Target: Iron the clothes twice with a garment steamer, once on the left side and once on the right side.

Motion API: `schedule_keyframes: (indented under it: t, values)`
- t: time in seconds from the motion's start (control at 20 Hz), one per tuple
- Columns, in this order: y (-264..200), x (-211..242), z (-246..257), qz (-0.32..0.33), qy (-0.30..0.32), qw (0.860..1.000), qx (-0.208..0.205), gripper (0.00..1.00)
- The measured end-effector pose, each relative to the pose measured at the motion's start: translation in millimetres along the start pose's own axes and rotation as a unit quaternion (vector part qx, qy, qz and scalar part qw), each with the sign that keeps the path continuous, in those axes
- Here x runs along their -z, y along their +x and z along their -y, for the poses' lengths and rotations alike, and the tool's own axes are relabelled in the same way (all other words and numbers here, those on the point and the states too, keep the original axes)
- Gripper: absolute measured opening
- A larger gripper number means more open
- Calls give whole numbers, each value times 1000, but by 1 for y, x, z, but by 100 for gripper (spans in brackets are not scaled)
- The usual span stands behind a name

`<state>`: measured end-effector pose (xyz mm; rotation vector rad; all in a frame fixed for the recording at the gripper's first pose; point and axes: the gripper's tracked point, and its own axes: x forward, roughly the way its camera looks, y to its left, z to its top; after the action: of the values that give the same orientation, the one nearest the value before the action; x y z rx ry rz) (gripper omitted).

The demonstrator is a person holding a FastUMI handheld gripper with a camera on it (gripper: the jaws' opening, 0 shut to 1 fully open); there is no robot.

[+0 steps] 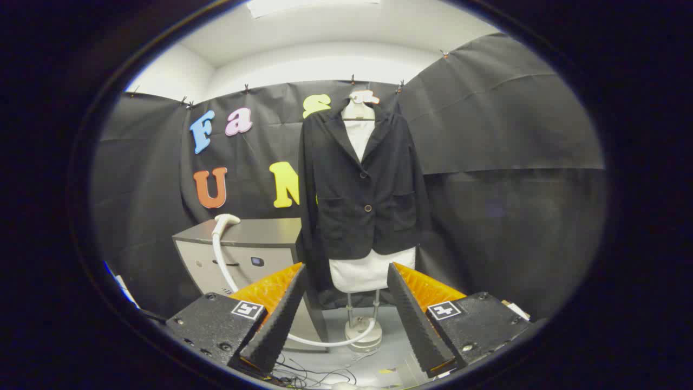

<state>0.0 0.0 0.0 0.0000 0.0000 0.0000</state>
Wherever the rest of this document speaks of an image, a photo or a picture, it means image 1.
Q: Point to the ceiling light panel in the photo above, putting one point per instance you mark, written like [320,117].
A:
[308,6]

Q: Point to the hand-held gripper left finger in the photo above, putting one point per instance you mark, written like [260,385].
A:
[281,319]

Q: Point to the grey cabinet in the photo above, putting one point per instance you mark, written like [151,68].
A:
[260,233]

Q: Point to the white garment steamer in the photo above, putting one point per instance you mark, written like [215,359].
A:
[224,219]

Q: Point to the small cardboard box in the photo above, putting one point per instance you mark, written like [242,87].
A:
[517,310]

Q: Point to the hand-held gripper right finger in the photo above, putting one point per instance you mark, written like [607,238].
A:
[414,319]

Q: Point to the black jacket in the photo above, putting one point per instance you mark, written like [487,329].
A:
[346,216]

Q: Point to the white mannequin on stand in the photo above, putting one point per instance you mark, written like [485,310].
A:
[368,271]

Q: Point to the black backdrop cloth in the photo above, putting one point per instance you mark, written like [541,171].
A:
[514,216]

